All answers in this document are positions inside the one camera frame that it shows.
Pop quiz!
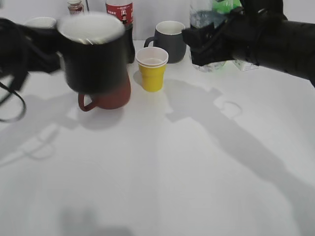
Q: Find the dark grey ceramic mug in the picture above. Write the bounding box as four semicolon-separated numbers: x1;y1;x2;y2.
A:
144;21;187;63

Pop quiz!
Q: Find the white yogurt carton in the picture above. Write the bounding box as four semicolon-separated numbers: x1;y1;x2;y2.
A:
232;59;259;71

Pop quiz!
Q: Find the white ceramic mug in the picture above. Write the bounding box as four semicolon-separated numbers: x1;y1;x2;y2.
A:
24;17;57;29

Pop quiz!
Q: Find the red ceramic mug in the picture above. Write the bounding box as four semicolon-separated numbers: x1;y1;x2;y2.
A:
78;75;131;112

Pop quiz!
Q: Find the white inner paper cup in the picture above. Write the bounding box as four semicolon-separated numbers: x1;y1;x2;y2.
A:
136;47;169;67

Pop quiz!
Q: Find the yellow paper cup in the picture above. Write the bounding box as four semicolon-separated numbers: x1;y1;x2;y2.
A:
138;63;166;92

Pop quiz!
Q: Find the clear water bottle green label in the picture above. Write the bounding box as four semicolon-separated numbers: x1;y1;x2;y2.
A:
189;0;229;74

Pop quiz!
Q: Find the black ceramic mug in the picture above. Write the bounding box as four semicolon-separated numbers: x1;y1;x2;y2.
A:
57;12;127;95

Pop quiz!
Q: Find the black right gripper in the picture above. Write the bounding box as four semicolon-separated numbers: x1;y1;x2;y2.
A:
182;0;286;66

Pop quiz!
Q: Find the brown Nescafe coffee bottle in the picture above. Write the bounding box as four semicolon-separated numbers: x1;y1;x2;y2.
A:
67;0;84;15

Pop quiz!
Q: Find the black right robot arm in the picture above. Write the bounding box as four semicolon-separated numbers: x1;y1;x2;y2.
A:
182;0;315;84

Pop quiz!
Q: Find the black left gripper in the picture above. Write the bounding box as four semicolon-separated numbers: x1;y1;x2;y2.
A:
0;18;61;90

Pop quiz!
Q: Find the cola bottle red label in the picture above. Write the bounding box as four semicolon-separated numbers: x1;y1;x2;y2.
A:
105;0;135;64

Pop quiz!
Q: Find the green soda bottle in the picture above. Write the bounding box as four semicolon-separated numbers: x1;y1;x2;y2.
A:
212;0;242;14

